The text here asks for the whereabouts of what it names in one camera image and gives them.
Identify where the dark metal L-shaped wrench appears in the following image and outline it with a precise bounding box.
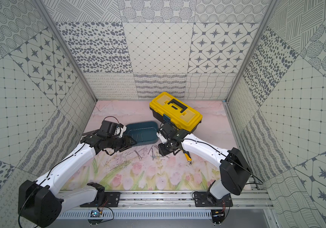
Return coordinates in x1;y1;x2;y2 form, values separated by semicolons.
82;129;98;136

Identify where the yellow black utility knife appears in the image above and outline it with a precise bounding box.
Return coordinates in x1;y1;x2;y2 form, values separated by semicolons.
183;151;192;165

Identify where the white slotted cable duct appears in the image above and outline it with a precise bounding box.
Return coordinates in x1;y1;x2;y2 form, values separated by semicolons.
58;209;211;219

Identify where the teal plastic storage box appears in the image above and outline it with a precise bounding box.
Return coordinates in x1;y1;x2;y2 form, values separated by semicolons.
124;121;159;146

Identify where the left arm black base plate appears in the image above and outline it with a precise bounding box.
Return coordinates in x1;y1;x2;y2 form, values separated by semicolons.
94;192;121;208

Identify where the aluminium mounting rail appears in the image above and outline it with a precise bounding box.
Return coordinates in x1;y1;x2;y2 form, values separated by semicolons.
57;190;275;210

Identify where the yellow black toolbox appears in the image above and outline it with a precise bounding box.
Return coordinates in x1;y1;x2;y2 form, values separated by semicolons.
149;92;203;133

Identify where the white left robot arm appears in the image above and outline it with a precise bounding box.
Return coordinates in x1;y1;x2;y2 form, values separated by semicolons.
18;120;137;228

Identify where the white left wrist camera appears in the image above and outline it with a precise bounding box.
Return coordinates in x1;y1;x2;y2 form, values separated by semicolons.
115;123;125;138

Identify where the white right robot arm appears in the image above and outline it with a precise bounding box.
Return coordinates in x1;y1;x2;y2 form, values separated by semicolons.
157;123;252;200

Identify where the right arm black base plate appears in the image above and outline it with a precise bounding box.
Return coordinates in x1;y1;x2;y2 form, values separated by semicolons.
192;191;233;208

